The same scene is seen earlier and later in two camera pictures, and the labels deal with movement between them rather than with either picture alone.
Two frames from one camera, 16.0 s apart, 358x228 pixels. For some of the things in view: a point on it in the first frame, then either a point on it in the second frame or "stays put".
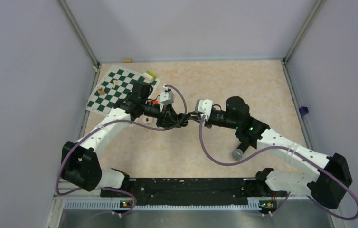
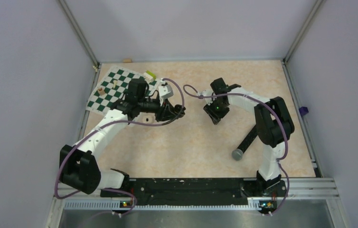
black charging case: x=182 y=118 -> x=177 y=108
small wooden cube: x=101 y=91 stays put
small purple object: x=303 y=110 stays put
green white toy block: x=148 y=77 stays put
